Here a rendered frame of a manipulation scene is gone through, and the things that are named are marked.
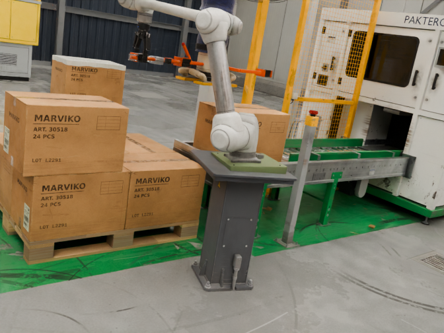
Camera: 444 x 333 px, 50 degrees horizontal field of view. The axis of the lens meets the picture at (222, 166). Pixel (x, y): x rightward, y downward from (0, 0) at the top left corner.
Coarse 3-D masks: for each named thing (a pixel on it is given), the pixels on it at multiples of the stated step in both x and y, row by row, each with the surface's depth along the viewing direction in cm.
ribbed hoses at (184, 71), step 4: (180, 68) 330; (184, 68) 328; (188, 68) 327; (180, 72) 331; (184, 72) 328; (188, 72) 327; (192, 72) 322; (196, 72) 320; (200, 72) 322; (184, 76) 336; (196, 76) 321; (200, 76) 320; (204, 76) 322; (232, 76) 342; (204, 80) 324; (232, 80) 342
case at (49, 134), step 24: (24, 96) 269; (48, 96) 282; (72, 96) 295; (96, 96) 310; (24, 120) 253; (48, 120) 259; (72, 120) 267; (96, 120) 276; (120, 120) 286; (24, 144) 255; (48, 144) 263; (72, 144) 271; (96, 144) 281; (120, 144) 291; (24, 168) 259; (48, 168) 267; (72, 168) 276; (96, 168) 286; (120, 168) 296
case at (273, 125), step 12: (204, 108) 360; (240, 108) 361; (252, 108) 372; (264, 108) 383; (204, 120) 360; (264, 120) 357; (276, 120) 365; (288, 120) 373; (204, 132) 361; (264, 132) 361; (276, 132) 368; (204, 144) 361; (264, 144) 364; (276, 144) 372; (276, 156) 377
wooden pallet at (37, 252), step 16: (0, 208) 321; (16, 224) 297; (176, 224) 336; (192, 224) 345; (48, 240) 280; (64, 240) 287; (112, 240) 309; (128, 240) 315; (144, 240) 328; (160, 240) 332; (176, 240) 341; (32, 256) 277; (48, 256) 283; (64, 256) 290
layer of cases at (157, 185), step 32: (0, 160) 317; (128, 160) 324; (160, 160) 337; (0, 192) 320; (32, 192) 266; (64, 192) 278; (96, 192) 290; (128, 192) 305; (160, 192) 320; (192, 192) 337; (32, 224) 272; (64, 224) 284; (96, 224) 297; (128, 224) 312; (160, 224) 328
